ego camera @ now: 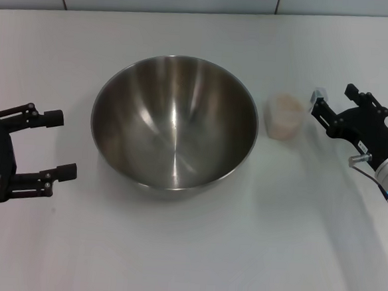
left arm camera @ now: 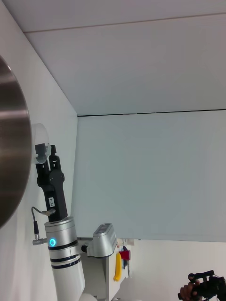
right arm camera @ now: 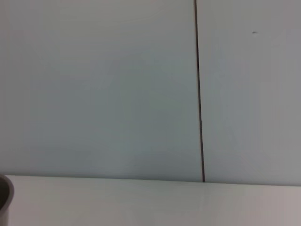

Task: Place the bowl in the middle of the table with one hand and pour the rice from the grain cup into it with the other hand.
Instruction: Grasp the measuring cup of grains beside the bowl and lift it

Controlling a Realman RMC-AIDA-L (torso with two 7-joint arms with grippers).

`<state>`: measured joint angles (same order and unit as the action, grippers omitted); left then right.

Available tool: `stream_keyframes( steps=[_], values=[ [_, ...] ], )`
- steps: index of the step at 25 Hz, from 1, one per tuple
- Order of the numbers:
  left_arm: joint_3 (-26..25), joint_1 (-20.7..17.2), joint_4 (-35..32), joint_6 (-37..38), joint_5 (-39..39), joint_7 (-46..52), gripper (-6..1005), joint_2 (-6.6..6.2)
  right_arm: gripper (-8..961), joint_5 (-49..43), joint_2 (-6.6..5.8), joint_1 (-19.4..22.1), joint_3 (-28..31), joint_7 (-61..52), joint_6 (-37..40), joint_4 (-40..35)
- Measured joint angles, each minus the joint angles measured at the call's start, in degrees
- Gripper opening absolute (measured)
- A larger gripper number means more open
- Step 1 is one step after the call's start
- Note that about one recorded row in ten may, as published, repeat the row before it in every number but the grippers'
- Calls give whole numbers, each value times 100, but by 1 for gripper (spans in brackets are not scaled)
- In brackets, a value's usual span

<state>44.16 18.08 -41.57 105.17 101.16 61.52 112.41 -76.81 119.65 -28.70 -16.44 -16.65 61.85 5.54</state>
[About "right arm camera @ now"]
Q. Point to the stainless steel mixing bowl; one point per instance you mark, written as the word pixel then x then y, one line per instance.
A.
pixel 4 200

